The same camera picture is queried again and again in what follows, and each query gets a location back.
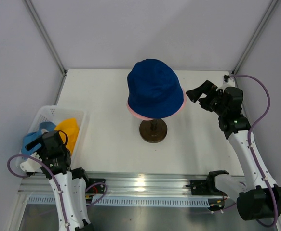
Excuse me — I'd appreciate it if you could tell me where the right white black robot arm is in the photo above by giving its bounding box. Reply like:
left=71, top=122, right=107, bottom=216
left=186, top=80, right=281, bottom=225

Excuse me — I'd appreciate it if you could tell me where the yellow hat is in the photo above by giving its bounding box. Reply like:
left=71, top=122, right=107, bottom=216
left=55, top=118, right=79, bottom=155

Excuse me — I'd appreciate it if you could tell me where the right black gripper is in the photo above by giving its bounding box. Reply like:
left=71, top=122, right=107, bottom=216
left=186, top=80, right=227, bottom=116

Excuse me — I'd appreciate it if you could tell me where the light blue hat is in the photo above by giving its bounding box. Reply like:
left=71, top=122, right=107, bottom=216
left=21, top=121, right=56, bottom=155

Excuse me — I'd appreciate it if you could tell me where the white slotted cable duct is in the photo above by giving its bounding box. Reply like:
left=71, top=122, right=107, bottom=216
left=27, top=196, right=211, bottom=208

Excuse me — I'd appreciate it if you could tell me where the dark blue bucket hat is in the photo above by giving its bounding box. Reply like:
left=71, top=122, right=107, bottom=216
left=127, top=59, right=183, bottom=119

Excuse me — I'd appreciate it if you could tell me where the aluminium corner post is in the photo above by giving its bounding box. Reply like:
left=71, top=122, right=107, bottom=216
left=22, top=0, right=66, bottom=76
left=231, top=0, right=281, bottom=75

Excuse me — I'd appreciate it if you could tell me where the right aluminium corner post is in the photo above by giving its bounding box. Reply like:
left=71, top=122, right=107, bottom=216
left=231, top=0, right=281, bottom=75

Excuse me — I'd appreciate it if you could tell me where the aluminium mounting rail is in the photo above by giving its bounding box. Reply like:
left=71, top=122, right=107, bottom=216
left=18, top=172, right=206, bottom=198

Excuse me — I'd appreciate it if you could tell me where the white plastic basket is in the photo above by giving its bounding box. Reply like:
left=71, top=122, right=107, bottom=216
left=15, top=105, right=87, bottom=168

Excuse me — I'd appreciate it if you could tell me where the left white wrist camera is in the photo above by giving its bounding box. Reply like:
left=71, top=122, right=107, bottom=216
left=20, top=157, right=42, bottom=176

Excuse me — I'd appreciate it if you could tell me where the dark round wooden stand base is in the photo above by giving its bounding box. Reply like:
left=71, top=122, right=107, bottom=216
left=139, top=119, right=168, bottom=143

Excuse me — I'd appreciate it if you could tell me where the pink bucket hat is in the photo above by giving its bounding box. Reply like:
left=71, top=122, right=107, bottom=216
left=126, top=89, right=187, bottom=121

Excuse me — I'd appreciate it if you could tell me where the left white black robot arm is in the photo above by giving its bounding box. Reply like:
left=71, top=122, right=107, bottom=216
left=25, top=130, right=94, bottom=231

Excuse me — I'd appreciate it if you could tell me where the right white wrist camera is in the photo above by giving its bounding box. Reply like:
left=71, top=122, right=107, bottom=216
left=219, top=75, right=236, bottom=90

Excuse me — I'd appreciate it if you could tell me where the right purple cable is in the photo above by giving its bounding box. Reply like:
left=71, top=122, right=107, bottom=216
left=227, top=74, right=280, bottom=227

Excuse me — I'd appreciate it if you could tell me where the left aluminium corner post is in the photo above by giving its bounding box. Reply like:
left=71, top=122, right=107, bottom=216
left=22, top=0, right=66, bottom=76

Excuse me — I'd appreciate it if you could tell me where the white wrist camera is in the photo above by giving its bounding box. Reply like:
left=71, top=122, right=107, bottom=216
left=219, top=75, right=236, bottom=90
left=20, top=157, right=42, bottom=176

